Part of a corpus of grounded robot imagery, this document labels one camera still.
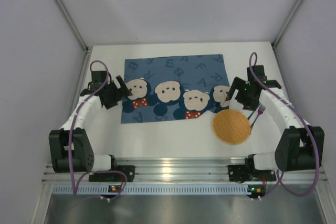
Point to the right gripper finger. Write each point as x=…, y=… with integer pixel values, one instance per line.
x=240, y=85
x=272, y=84

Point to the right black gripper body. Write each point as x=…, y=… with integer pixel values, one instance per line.
x=237, y=91

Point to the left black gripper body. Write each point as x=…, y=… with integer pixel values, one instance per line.
x=115, y=91

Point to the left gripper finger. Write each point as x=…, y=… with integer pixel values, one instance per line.
x=124, y=90
x=91, y=88

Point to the round woven orange plate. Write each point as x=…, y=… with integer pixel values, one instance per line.
x=231, y=127

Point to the blue cartoon placemat cloth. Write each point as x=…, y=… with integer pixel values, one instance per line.
x=174, y=88

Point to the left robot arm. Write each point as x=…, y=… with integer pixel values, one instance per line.
x=70, y=145

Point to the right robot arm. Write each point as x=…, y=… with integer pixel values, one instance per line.
x=300, y=146

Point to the purple fork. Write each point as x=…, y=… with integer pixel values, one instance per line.
x=260, y=111

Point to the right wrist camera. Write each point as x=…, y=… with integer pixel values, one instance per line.
x=259, y=72

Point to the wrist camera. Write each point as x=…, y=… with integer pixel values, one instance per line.
x=98, y=77
x=259, y=72

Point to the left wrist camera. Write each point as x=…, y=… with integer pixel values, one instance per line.
x=98, y=77

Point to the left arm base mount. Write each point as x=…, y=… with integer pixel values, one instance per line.
x=128, y=170

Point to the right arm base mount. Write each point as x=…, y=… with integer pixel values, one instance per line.
x=242, y=173

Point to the slotted cable duct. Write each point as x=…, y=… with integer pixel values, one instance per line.
x=165, y=189

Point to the right aluminium frame post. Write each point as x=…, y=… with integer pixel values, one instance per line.
x=287, y=22

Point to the aluminium frame post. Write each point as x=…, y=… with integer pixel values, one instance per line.
x=71, y=24
x=287, y=22

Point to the left aluminium frame post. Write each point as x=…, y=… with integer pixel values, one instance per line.
x=71, y=24

